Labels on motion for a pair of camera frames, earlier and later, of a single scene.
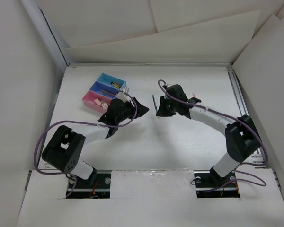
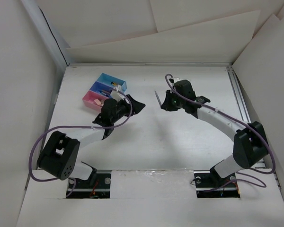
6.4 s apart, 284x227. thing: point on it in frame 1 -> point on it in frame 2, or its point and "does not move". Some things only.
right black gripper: x=162 y=112 -> x=166 y=105
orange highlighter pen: x=108 y=92 does not move
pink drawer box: x=97 y=101 does not move
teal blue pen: x=155 y=103 -> x=104 y=93
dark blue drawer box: x=104 y=89 does not move
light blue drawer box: x=112 y=81 does not move
